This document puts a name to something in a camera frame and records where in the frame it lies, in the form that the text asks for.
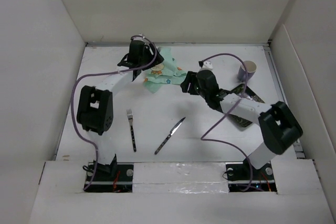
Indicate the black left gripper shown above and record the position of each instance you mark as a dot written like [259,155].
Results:
[147,51]

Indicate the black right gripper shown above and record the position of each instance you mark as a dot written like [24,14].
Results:
[191,77]

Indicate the green cartoon print cloth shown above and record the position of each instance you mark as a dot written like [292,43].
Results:
[167,72]

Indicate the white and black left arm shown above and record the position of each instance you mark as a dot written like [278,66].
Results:
[95,107]

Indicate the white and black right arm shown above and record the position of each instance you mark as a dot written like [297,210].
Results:
[279,127]

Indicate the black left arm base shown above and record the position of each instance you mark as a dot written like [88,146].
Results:
[120,180]

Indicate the black floral rectangular plate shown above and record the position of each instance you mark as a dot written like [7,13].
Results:
[241,123]

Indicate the purple cup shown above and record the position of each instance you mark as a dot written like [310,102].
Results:
[246,71]

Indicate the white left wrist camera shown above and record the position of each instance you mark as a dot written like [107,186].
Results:
[139,37]

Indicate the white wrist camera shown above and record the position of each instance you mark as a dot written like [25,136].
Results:
[139,37]
[205,65]

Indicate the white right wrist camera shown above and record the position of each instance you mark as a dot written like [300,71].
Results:
[205,65]

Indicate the knife with patterned handle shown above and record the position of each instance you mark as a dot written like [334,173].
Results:
[172,131]

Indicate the silver fork with patterned handle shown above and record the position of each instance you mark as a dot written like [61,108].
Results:
[130,120]

